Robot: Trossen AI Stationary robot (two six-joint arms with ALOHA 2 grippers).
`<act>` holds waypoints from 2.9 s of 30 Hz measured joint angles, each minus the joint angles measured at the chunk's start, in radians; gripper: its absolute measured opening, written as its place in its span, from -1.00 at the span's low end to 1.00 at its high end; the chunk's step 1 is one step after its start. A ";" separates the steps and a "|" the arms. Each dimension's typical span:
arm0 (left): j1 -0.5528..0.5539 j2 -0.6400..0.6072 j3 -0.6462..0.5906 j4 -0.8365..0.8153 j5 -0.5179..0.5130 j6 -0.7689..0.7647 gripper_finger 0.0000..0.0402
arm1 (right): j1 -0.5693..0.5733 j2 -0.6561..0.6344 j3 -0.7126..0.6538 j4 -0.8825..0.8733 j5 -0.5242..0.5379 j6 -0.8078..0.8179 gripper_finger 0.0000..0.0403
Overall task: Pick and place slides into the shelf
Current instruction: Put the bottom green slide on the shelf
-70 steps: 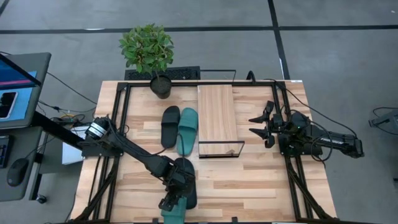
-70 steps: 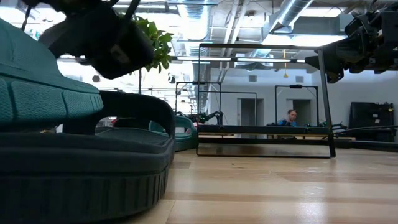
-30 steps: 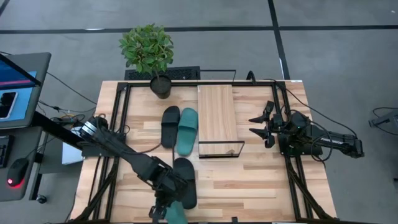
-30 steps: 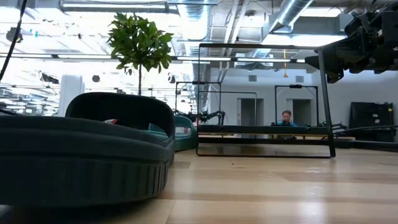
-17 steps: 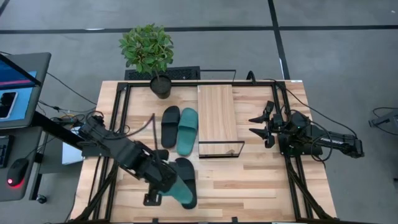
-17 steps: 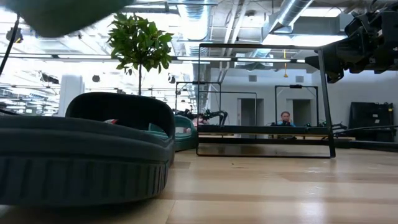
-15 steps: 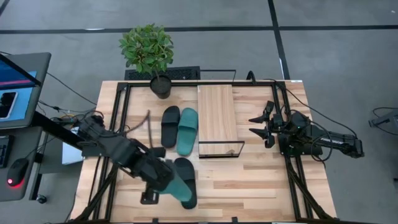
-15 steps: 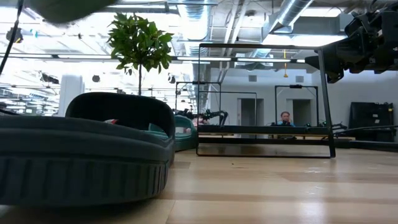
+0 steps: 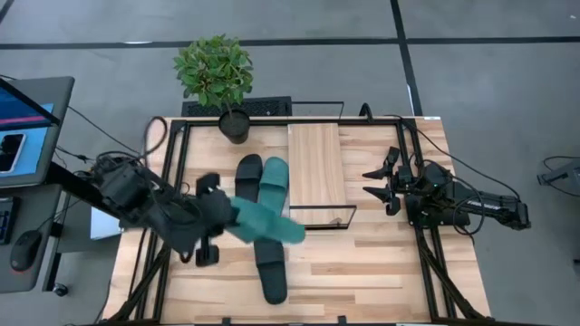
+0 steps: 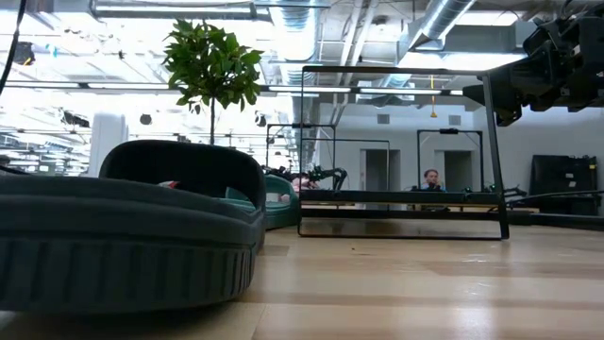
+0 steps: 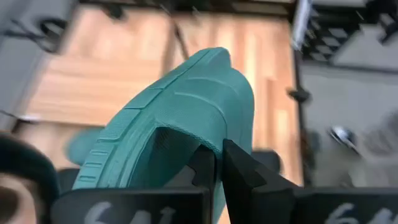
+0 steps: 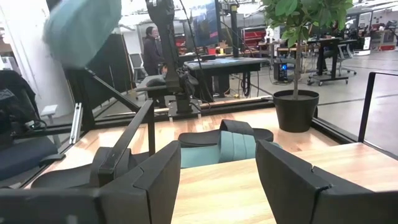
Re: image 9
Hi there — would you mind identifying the green potted plant black pot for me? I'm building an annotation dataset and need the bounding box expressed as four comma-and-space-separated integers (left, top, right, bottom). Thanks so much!
172, 34, 256, 146

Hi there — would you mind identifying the teal mesh fabric garment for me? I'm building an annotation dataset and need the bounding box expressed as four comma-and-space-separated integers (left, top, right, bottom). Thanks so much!
257, 156, 291, 216

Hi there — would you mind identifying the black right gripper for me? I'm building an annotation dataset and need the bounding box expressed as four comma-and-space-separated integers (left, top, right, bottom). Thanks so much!
362, 146, 428, 217

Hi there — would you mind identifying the teal rubber slide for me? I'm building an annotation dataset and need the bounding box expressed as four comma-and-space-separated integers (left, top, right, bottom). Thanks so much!
226, 195, 307, 246

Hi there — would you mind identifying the long black cable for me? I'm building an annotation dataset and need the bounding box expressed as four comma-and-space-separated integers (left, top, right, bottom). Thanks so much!
359, 101, 523, 201

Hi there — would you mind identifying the black cable loop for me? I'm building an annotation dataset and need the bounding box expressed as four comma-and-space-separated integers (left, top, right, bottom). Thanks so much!
140, 115, 170, 161

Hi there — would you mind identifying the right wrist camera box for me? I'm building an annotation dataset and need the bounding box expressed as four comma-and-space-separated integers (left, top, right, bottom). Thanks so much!
420, 161, 452, 192

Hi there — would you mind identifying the wooden shelf black metal frame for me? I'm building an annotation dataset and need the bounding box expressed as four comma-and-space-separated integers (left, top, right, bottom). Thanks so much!
286, 100, 358, 230

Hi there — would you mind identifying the black computer mouse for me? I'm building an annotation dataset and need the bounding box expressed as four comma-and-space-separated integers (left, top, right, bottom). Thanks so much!
9, 229, 44, 273

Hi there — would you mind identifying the grey stand with cable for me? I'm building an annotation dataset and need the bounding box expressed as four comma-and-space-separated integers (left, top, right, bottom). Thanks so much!
536, 155, 580, 199

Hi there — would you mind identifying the white sheet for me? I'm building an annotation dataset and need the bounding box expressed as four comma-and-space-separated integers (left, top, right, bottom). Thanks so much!
90, 205, 124, 242

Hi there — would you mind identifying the black keyboard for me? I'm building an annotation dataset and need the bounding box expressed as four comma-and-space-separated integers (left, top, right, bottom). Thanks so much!
0, 196, 20, 246

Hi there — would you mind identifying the grey side desk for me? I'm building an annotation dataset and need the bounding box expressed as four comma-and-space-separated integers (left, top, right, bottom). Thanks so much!
0, 182, 63, 295

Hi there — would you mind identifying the black rubber slide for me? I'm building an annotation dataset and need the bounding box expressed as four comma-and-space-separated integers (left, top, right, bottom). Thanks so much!
234, 153, 265, 203
253, 236, 289, 306

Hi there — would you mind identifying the thin black cable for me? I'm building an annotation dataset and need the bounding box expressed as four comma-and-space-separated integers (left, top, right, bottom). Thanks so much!
53, 105, 142, 165

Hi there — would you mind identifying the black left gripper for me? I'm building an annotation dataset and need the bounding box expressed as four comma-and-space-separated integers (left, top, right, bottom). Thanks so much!
194, 173, 239, 267

